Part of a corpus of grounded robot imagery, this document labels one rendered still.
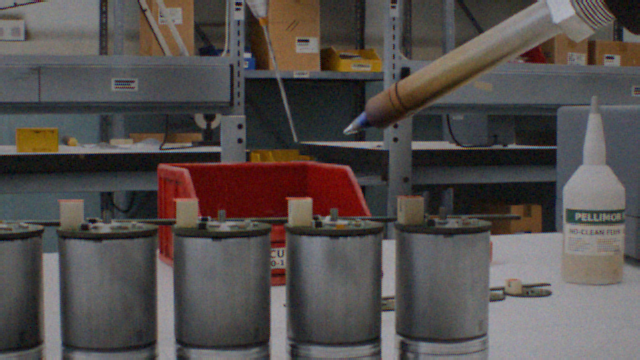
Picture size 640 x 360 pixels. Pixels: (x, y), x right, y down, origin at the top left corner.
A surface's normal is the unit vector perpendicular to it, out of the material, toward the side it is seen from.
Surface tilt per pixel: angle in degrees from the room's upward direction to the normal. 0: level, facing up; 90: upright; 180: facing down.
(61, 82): 90
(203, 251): 90
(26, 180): 90
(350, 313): 90
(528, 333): 0
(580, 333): 0
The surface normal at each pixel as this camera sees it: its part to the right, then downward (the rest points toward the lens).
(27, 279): 0.83, 0.04
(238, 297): 0.44, 0.06
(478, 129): -0.78, 0.04
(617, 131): -0.99, 0.00
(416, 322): -0.62, 0.05
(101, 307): 0.02, 0.06
